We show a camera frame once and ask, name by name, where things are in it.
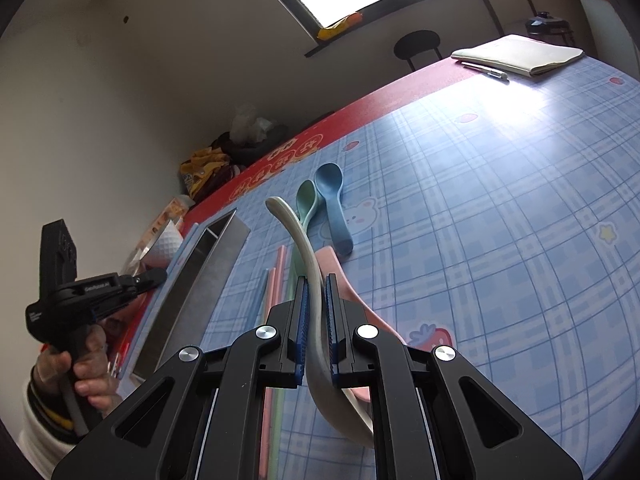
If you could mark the black pressure cooker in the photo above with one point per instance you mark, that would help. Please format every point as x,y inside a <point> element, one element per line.
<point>547,22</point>

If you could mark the green chopstick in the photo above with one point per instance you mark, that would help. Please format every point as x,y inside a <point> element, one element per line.
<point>297,272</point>

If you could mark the person's left forearm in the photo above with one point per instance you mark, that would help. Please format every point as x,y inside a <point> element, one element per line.
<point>45,435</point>

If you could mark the green spoon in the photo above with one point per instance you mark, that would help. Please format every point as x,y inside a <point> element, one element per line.
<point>306,197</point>

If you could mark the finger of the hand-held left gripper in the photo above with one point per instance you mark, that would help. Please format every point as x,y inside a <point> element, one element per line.
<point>150,278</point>

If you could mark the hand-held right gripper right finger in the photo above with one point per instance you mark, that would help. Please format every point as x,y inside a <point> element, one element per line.
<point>332,317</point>

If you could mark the blue plaid table mat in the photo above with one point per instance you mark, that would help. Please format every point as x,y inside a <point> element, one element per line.
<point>475,210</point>

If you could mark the white textured bowl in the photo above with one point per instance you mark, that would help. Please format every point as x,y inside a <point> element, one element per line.
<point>165,247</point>

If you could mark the cream spoon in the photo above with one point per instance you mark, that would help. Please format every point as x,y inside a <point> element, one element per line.
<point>300,240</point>

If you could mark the blue spoon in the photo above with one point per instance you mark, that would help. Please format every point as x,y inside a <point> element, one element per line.
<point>330,180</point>

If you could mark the stainless steel utensil box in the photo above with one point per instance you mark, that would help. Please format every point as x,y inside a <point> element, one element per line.
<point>200,280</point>

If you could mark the black round chair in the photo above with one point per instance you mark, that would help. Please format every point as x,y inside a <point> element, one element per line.
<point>417,44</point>

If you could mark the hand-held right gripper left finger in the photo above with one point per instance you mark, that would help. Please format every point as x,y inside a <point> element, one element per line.
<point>300,317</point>

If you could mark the dark folding frame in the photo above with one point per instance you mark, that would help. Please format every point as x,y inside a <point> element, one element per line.
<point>492,12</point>

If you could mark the clear plastic bag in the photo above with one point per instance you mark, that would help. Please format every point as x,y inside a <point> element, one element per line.
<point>252,122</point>

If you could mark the white pen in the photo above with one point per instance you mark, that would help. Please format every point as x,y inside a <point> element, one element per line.
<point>485,70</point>

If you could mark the yellow jacket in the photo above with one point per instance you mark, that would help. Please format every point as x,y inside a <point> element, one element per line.
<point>202,170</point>

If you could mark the dark padded seat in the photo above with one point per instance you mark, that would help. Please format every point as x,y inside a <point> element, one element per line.
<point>260,147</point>

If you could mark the pink spoon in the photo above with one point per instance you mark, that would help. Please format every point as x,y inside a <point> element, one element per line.
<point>360,300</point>

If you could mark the yellow toy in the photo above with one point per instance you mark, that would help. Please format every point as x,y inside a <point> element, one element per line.
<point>337,27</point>

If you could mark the orange tissue box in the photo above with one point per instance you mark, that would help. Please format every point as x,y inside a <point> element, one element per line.
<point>170,210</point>

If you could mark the pink chopstick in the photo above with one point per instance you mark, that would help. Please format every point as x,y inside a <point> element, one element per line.
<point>282,270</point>
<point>272,290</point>

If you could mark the person's left hand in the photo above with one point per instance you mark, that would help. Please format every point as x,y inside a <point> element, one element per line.
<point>95,355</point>

